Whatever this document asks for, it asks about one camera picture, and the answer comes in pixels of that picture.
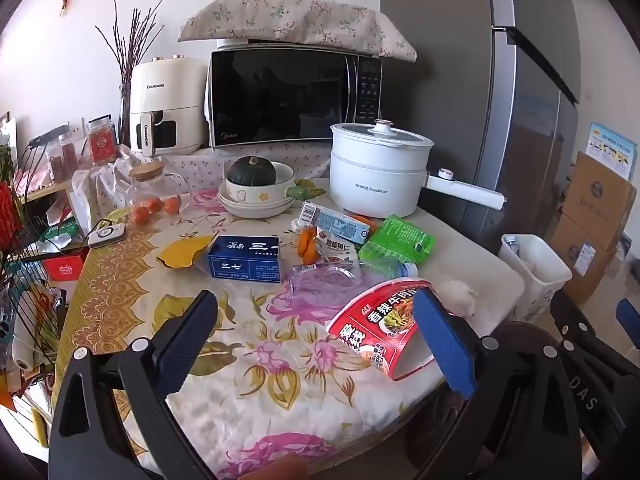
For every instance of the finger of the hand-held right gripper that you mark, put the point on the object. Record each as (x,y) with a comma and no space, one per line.
(585,330)
(630,316)

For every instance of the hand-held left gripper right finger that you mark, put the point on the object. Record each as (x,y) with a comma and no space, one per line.
(445,345)

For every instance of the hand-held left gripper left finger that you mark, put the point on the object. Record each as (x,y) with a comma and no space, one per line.
(185,345)

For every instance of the white tissue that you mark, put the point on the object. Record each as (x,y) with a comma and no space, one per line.
(456,297)

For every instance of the dark brown round bin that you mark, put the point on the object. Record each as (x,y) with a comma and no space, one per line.
(520,334)

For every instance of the red instant noodle cup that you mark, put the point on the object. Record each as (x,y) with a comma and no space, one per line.
(375,330)

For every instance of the blue cardboard box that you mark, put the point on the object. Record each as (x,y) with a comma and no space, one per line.
(245,260)

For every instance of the crushed clear plastic bottle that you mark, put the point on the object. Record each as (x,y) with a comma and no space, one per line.
(330,282)

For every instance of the brown cardboard box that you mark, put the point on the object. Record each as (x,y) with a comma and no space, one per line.
(597,200)
(582,265)

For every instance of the white rectangular waste bin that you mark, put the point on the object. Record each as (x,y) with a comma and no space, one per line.
(537,280)

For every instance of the small clear bottle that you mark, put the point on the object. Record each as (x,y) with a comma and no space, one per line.
(512,246)

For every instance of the green snack packet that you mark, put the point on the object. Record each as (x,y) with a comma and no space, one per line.
(397,242)

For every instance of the small white device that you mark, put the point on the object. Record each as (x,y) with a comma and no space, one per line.
(107,234)

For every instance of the small orange fruit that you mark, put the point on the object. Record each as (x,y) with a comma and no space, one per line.
(155,205)
(172,204)
(140,215)

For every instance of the white snack wrapper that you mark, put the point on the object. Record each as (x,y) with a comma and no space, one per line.
(337,249)

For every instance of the red small box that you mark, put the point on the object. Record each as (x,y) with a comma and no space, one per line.
(62,267)

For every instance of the blue white carton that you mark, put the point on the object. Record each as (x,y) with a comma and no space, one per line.
(340,222)

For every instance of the glass teapot with bamboo lid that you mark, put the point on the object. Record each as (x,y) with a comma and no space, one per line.
(150,185)

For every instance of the blue white leaflet box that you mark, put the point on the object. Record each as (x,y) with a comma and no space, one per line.
(612,150)

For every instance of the clear plastic bag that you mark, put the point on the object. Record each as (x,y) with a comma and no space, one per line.
(87,195)

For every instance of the white electric cooking pot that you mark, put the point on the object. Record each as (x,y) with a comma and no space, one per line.
(375,175)

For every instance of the white printed bowl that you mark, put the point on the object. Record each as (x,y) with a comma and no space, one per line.
(280,187)

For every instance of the dark green squash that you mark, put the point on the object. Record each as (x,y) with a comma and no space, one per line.
(251,171)

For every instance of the green ceramic spoon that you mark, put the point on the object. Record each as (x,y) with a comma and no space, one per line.
(299,193)

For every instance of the red label glass jar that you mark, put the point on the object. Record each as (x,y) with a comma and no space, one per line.
(101,142)

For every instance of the clear jar with red sticks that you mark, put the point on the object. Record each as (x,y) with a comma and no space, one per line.
(64,157)

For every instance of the vase with dry twigs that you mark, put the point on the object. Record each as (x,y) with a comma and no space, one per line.
(125,115)

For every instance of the white air fryer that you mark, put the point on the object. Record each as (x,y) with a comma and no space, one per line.
(167,100)

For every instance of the grey refrigerator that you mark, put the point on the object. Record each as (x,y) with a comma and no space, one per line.
(450,85)

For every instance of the black microwave oven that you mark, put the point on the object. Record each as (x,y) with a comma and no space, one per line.
(280,95)

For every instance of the floral cover cloth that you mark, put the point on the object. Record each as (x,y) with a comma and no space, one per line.
(300,17)

